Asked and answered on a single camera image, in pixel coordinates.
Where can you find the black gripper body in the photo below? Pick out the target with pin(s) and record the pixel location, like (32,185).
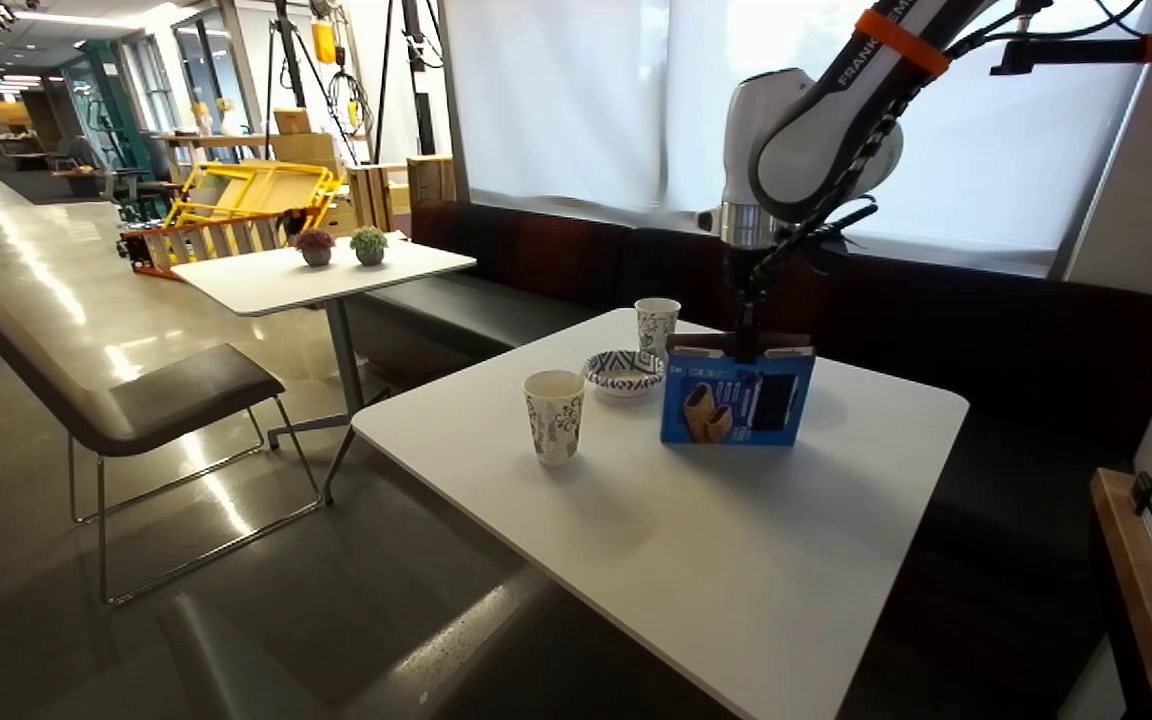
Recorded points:
(748,272)

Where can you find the blue snack box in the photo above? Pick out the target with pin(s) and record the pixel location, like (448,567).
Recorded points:
(712,398)

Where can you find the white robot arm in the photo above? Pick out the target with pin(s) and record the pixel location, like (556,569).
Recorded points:
(793,148)

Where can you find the patterned paper cup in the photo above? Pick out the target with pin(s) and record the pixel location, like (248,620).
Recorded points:
(552,415)
(655,322)

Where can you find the patterned paper bowl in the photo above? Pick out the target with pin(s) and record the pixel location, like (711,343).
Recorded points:
(620,375)

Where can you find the green potted plant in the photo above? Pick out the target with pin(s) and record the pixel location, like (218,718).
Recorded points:
(368,246)

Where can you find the dark potted plant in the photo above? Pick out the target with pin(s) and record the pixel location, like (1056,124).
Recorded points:
(316,251)

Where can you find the wooden side shelf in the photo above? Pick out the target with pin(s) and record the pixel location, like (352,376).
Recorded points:
(1122,567)

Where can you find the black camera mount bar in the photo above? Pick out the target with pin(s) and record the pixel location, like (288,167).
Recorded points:
(1030,55)

